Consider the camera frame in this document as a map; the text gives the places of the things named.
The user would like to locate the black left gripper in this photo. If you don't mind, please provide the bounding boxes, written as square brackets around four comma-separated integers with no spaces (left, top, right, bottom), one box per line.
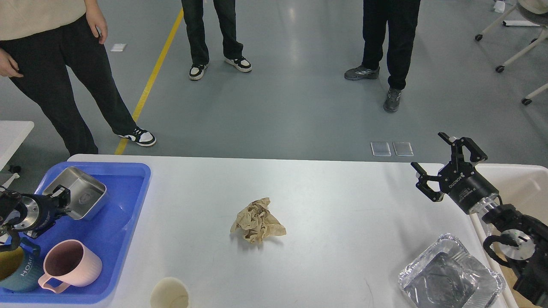
[14,185,71,239]

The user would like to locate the person with black-white sneakers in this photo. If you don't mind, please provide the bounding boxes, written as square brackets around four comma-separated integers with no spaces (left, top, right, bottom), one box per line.
[181,0,253,81]

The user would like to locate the teal HOME mug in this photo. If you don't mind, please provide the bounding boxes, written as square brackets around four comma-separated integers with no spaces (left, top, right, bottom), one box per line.
[0,237,44,293]

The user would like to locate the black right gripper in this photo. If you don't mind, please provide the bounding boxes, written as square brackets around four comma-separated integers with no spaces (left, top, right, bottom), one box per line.
[411,132,500,215]

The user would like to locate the person in beige top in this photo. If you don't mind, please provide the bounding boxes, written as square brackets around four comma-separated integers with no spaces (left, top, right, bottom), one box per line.
[0,0,156,155]

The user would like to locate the pink ribbed mug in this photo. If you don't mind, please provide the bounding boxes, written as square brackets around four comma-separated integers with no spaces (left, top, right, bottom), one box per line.
[38,239,102,294]

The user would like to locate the crumpled brown paper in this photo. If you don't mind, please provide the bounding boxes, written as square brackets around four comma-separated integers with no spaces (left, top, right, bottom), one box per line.
[230,197,286,244]

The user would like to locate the clear floor plate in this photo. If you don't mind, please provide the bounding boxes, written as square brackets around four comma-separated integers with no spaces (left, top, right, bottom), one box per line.
[370,142,392,157]
[392,142,414,157]

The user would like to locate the aluminium foil tray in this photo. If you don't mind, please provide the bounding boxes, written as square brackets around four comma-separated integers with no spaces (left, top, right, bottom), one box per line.
[399,234,506,308]

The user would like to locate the white rolling chair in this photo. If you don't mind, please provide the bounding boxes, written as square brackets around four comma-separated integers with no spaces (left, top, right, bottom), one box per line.
[474,0,548,105]

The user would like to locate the left clear floor plate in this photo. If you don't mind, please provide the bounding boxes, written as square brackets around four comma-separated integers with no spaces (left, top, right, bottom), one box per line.
[370,142,392,157]

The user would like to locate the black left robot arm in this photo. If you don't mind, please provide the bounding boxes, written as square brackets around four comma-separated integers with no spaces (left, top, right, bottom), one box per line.
[0,185,71,252]

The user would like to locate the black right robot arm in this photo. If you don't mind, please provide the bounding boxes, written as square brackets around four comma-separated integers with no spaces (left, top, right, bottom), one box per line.
[411,131,548,308]

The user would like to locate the right clear floor plate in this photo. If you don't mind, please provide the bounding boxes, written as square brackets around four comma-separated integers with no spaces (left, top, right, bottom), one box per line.
[392,142,414,157]

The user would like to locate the person with grey shoes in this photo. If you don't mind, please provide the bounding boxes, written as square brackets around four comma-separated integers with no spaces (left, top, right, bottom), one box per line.
[344,0,421,113]

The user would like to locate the square stainless steel dish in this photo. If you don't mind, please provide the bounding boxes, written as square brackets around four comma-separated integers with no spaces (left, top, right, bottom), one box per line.
[42,166,109,220]

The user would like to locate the cream paper cup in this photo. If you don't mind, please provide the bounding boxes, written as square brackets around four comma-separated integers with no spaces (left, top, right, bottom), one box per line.
[149,277,191,308]

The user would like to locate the blue plastic tray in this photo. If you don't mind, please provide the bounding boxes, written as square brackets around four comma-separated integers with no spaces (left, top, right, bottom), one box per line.
[0,162,151,308]

